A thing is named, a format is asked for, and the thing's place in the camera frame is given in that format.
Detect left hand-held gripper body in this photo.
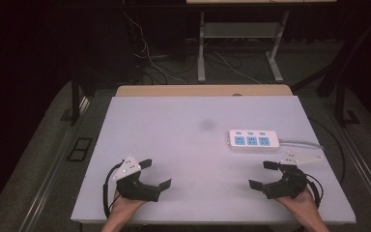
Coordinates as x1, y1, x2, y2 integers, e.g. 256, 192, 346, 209
112, 155, 162, 203

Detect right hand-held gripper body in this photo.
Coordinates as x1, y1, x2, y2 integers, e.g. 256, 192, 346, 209
263, 152, 324, 200

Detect person's left hand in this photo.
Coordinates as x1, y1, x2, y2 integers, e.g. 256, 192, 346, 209
109, 189, 147, 217

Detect person's right hand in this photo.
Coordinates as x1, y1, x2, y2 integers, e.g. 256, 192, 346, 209
274, 188, 321, 219

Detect white power strip blue sockets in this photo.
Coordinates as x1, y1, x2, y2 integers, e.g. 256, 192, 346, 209
227, 129, 281, 153

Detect wooden table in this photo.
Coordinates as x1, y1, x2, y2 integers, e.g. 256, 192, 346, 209
114, 84, 294, 98

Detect black stand leg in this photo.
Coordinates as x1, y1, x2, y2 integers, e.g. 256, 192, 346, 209
333, 54, 362, 128
60, 69, 82, 127

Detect grey metal stand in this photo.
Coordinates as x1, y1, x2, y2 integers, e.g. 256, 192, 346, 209
196, 10, 291, 84

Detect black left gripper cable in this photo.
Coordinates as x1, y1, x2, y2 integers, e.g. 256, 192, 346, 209
101, 159, 125, 220

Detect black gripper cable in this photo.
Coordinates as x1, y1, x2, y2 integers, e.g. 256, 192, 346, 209
101, 159, 125, 220
304, 173, 325, 209

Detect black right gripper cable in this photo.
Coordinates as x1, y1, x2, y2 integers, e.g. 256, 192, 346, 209
304, 173, 325, 209

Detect white power strip cable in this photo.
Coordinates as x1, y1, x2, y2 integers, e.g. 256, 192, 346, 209
278, 138, 326, 151

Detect thin black floor cable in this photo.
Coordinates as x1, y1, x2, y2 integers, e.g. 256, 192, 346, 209
308, 117, 348, 187

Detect black floor socket frame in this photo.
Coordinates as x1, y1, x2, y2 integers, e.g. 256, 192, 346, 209
66, 137, 94, 162

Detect aluminium rail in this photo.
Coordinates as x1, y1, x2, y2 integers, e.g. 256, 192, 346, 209
329, 105, 371, 226
18, 96, 91, 232

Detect white floor cable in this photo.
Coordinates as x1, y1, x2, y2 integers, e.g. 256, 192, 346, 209
122, 11, 187, 86

